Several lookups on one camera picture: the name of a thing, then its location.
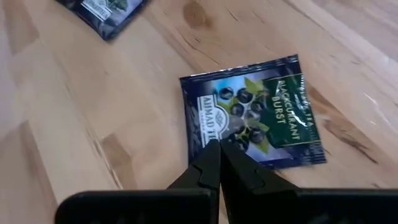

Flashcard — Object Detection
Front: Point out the blackcurrant tea bag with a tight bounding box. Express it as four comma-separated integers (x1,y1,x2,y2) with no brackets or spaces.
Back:
179,54,327,170
54,0,150,42

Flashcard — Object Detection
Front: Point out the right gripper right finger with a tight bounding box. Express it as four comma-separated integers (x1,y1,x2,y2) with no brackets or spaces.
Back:
221,139,398,224

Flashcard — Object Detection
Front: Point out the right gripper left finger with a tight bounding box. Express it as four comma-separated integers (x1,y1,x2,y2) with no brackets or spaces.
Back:
55,139,221,224

